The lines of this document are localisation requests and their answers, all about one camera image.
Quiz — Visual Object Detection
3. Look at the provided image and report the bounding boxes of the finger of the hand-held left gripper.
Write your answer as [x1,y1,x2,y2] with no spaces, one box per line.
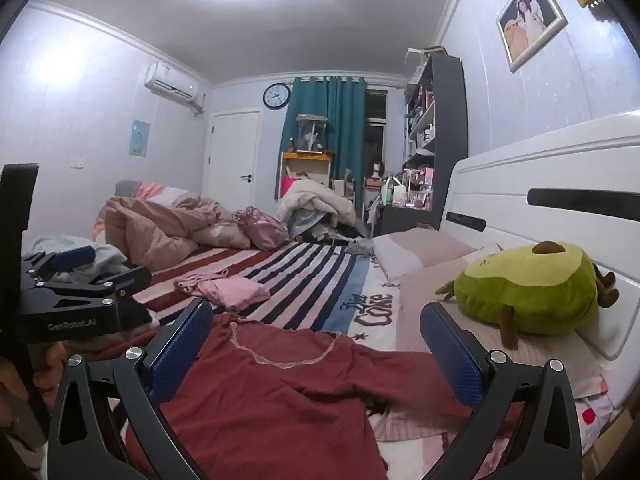
[30,266,152,312]
[22,246,97,282]

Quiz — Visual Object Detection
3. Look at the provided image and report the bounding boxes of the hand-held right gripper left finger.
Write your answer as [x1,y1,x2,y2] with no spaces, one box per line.
[47,297,214,480]

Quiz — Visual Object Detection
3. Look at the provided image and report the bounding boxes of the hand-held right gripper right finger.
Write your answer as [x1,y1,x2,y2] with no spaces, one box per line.
[419,302,584,480]

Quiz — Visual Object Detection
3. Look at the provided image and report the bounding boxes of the red long-sleeved shirt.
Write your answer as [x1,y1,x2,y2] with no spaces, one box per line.
[82,310,481,480]

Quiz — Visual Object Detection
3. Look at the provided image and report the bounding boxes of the person's left hand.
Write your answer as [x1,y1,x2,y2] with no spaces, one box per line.
[0,342,71,428]

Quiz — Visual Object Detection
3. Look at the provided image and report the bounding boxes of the pale blue cloth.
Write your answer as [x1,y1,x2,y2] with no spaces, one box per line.
[22,235,131,283]

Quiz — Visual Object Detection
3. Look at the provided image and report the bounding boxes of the pink duvet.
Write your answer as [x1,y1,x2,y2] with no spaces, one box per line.
[104,192,251,271]

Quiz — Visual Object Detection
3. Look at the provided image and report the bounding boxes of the pink folded garment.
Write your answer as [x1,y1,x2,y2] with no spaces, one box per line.
[174,271,271,311]

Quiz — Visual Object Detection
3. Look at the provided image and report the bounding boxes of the green avocado plush toy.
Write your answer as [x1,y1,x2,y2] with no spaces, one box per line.
[435,241,620,349]

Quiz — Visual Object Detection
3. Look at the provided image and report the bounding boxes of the striped pillow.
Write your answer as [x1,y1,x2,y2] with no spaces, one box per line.
[115,180,201,207]

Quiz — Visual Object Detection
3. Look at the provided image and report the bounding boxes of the striped bed sheet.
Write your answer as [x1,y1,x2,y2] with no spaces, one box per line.
[90,239,626,480]

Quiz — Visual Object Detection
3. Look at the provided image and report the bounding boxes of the pink satin cloth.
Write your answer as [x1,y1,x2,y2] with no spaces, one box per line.
[234,206,290,251]

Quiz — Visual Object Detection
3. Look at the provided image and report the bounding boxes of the dark desk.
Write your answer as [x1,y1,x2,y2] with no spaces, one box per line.
[372,202,443,239]

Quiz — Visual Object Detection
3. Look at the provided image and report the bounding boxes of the group of cosmetic bottles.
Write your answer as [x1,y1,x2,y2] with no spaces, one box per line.
[382,167,436,209]

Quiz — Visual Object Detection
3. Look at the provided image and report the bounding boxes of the white door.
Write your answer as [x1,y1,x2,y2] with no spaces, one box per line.
[202,109,262,211]

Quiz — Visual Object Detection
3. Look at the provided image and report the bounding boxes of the pile of white bedding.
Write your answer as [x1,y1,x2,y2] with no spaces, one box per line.
[276,178,357,239]

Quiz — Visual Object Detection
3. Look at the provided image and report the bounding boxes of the white air conditioner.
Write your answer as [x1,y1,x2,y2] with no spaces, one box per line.
[145,62,206,114]

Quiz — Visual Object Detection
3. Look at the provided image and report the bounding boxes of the white bed headboard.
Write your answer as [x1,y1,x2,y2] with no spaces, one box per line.
[439,112,640,411]

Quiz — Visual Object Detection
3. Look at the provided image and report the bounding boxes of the yellow shelf unit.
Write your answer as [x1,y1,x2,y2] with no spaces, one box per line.
[280,151,334,201]

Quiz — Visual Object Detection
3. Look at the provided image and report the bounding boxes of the dark tall bookshelf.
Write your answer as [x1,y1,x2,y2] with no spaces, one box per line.
[402,47,469,231]

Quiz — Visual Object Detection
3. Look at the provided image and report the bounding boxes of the window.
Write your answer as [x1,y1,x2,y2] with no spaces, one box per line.
[364,89,390,171]

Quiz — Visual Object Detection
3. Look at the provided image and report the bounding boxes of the glass display case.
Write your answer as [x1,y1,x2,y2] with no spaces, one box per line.
[295,114,328,154]

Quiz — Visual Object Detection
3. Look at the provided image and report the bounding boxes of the teal curtain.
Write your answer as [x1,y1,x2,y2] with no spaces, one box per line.
[275,76,368,206]

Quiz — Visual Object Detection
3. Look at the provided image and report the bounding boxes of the framed photo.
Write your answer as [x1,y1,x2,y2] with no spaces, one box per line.
[496,0,569,73]

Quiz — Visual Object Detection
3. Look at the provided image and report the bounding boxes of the small wall poster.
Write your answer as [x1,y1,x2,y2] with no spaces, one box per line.
[131,120,152,157]

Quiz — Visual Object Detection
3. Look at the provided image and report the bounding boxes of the round wall clock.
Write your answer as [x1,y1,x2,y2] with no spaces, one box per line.
[263,83,292,110]

